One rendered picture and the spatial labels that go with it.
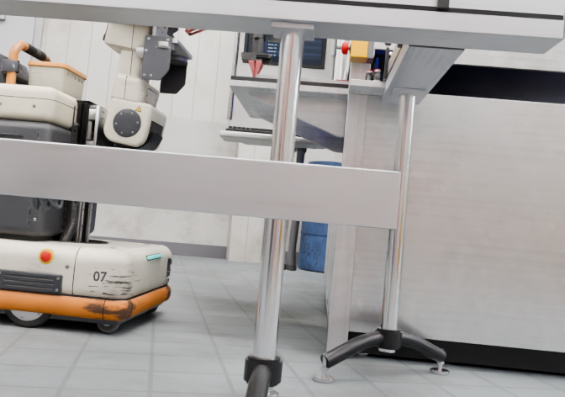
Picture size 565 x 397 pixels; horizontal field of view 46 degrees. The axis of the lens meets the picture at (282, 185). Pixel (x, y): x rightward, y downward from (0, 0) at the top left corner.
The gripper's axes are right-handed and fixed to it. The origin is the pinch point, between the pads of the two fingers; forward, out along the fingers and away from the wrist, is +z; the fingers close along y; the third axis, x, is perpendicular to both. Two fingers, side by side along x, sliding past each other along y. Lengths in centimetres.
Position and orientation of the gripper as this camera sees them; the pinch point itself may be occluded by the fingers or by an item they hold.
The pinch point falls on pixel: (254, 81)
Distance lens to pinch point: 235.5
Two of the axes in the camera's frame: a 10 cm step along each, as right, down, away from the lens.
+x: 0.6, 0.5, 10.0
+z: -0.7, 10.0, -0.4
